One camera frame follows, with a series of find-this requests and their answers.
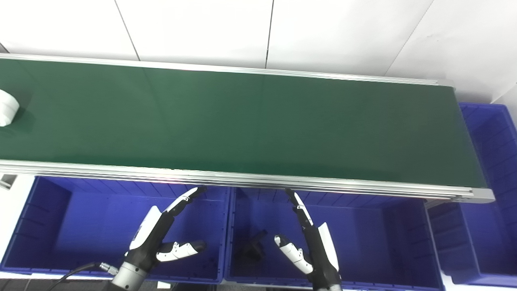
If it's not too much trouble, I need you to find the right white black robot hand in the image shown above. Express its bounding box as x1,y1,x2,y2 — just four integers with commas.
274,188,342,288

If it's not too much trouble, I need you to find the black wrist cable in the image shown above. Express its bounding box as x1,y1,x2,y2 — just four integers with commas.
48,262,120,291

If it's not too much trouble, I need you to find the aluminium conveyor side rail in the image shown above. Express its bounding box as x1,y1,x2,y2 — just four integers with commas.
0,160,496,203
0,53,455,88

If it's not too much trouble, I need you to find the green conveyor belt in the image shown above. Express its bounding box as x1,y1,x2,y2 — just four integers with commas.
0,59,488,189

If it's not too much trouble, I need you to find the black plastic part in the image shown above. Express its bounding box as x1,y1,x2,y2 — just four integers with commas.
237,230,269,261

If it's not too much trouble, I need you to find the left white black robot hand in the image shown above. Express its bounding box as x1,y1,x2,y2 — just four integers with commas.
124,186,208,272

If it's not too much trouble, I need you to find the white cylindrical plastic part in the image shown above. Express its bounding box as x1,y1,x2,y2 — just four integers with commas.
0,89,20,127

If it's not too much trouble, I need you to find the blue plastic bin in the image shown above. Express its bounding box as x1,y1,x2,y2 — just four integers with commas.
0,176,231,284
427,102,517,288
223,187,445,291

